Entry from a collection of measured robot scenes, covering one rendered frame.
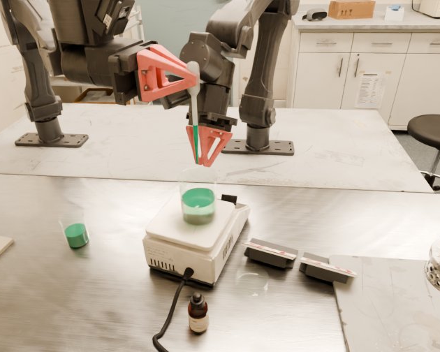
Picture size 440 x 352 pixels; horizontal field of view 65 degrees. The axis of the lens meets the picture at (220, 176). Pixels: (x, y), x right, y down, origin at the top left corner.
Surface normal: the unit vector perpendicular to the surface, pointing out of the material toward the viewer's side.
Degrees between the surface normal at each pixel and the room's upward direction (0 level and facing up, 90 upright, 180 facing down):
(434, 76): 90
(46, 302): 0
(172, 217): 0
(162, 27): 90
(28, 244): 0
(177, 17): 90
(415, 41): 90
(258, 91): 67
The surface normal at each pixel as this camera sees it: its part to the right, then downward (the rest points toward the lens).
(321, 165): -0.02, -0.84
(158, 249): -0.36, 0.51
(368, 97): -0.11, 0.54
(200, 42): -0.44, -0.01
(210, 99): 0.49, 0.15
